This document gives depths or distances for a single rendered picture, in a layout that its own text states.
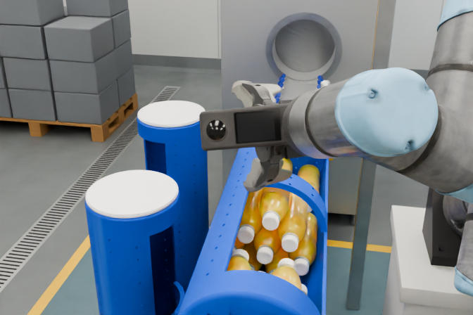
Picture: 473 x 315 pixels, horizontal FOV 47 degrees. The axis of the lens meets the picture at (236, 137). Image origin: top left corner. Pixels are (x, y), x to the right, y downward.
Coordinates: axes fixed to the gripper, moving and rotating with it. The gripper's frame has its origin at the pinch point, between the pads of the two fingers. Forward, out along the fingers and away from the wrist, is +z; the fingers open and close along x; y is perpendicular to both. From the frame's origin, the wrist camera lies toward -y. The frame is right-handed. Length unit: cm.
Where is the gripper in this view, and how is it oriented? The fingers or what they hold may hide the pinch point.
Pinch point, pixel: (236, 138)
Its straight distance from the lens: 77.9
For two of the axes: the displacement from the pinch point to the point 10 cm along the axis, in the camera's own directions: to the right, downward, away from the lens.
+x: -1.2, -9.9, 0.2
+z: -3.4, 0.6, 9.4
